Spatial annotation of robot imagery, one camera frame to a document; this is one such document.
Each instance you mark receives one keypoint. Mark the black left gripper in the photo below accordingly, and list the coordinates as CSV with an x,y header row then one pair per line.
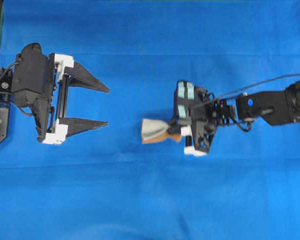
x,y
53,129

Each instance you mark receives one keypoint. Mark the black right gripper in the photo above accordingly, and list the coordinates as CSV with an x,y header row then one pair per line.
x,y
199,131

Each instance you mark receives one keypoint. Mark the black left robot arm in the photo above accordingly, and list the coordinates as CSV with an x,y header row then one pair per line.
x,y
6,96

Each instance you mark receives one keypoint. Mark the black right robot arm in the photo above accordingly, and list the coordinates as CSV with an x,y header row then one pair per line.
x,y
275,107

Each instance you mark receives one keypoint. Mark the blue table cloth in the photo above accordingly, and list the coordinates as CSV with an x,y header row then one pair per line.
x,y
105,184

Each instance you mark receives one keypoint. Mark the black taped right wrist camera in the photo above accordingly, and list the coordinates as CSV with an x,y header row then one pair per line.
x,y
184,97

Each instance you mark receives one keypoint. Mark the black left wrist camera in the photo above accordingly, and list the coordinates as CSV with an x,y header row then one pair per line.
x,y
32,79

